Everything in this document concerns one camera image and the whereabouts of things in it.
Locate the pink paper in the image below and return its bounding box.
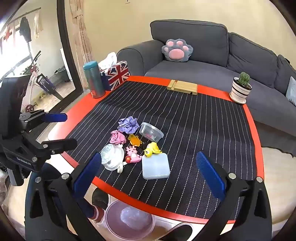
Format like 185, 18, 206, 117
110, 130, 126, 145

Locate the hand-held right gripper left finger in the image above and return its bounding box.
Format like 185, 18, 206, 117
25, 152, 109, 241

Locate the person's left black shoe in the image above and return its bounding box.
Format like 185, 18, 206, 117
92, 188, 109, 210

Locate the flag print tissue box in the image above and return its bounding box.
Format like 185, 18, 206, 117
99, 61, 130, 91

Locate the person's black shoe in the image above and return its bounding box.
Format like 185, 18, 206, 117
168, 222, 210, 241
92, 188, 109, 210

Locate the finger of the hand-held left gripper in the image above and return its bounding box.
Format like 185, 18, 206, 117
32, 138, 78, 163
19, 109, 68, 127

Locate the black striped table mat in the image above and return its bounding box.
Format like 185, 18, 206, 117
60, 80, 258, 217

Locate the light blue pillow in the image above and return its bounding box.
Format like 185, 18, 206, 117
285, 76, 296, 106

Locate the clear plastic container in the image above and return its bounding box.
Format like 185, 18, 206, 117
139, 122, 164, 142

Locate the purple crumpled paper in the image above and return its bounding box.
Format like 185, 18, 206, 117
117, 116, 140, 134

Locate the translucent square lid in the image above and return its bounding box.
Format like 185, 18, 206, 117
142, 153, 170, 180

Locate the orange bear toy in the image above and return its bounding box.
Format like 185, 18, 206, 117
128, 134, 143, 147

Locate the clear plastic bin bag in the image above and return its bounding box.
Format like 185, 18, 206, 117
120, 206, 151, 230

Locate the dark grey sofa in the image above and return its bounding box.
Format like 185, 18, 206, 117
117, 20, 296, 139

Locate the exercise bike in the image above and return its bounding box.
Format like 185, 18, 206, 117
22, 51, 63, 114

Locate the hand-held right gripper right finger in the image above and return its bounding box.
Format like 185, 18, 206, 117
196, 151, 273, 241

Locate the grey pink paw cushion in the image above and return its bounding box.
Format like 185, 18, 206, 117
161, 39, 193, 63

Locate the black hanging garment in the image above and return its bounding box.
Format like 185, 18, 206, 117
20, 17, 31, 43

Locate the beige curtain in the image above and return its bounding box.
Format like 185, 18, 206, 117
69, 0, 93, 88

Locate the white tissue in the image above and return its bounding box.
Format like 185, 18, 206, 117
98, 52, 119, 70

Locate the teal thermos bottle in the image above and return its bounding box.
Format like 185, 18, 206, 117
83, 61, 106, 99

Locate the pink deer toy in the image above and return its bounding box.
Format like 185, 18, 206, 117
124, 146, 142, 164

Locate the wooden stand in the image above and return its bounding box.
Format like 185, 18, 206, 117
166, 79, 198, 95

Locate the pink translucent bin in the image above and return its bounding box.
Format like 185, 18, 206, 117
105, 200, 156, 241

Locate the white hanging garment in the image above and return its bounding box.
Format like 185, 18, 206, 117
33, 11, 44, 39

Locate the red table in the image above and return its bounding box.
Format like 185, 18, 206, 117
47, 75, 265, 225

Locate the person's right black shoe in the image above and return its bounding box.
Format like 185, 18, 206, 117
168, 222, 210, 241

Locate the grey rug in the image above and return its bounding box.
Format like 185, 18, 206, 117
261, 138, 296, 158

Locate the potted cactus in striped pot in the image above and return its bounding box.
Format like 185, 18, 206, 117
230, 72, 252, 104

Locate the dark door frame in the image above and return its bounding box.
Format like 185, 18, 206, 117
57, 0, 84, 93

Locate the yellow duck toy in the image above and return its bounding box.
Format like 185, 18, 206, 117
143, 142, 163, 158

